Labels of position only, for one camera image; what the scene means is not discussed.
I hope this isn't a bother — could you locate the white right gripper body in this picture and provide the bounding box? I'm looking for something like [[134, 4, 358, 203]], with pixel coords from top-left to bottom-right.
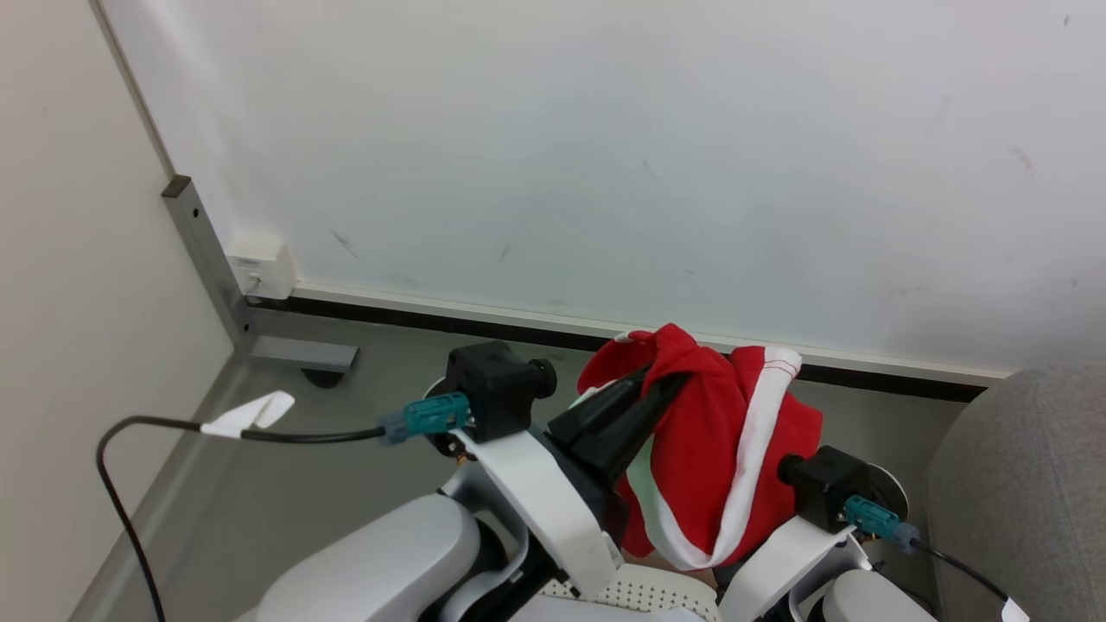
[[717, 464, 910, 622]]

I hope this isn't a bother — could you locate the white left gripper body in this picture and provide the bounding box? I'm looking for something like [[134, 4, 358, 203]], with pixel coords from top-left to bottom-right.
[[449, 428, 632, 599]]

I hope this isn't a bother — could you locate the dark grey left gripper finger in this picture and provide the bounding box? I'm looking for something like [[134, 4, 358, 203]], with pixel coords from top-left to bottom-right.
[[596, 373, 692, 490], [547, 370, 653, 450]]

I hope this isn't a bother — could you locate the red garment with white trim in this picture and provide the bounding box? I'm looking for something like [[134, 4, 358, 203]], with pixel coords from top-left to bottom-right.
[[577, 323, 824, 573]]

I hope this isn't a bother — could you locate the grey fabric sofa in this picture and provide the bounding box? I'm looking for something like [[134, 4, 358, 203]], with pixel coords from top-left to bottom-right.
[[926, 361, 1106, 622]]

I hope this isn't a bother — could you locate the white laundry basket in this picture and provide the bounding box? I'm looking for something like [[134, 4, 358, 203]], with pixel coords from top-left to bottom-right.
[[540, 562, 722, 622]]

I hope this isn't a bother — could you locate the black and white baseboard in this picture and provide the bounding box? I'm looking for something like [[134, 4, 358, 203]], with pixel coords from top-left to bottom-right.
[[246, 278, 1012, 403]]

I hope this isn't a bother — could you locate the grey metal partition foot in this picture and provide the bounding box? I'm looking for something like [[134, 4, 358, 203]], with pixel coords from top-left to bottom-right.
[[162, 175, 359, 374]]

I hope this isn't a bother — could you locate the teal right cable connector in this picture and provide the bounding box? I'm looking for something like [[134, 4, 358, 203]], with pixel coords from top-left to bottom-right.
[[842, 495, 921, 554]]

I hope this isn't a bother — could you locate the teal cable connector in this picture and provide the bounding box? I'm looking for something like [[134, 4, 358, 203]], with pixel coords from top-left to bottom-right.
[[380, 391, 473, 446], [842, 495, 921, 554]]

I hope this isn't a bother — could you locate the teal left cable connector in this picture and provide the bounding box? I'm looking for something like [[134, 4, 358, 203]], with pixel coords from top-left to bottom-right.
[[380, 391, 473, 446]]

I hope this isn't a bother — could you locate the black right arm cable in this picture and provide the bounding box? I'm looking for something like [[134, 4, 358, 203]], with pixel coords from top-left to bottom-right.
[[912, 537, 1012, 606]]

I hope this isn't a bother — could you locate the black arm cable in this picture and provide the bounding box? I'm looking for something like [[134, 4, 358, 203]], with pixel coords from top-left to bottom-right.
[[912, 537, 1012, 606], [95, 416, 387, 622]]

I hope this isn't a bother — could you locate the white wall socket box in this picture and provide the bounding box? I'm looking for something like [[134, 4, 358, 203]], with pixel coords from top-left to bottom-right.
[[225, 232, 297, 301]]

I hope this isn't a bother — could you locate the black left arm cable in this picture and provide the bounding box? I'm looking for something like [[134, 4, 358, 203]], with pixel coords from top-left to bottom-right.
[[95, 416, 387, 622]]

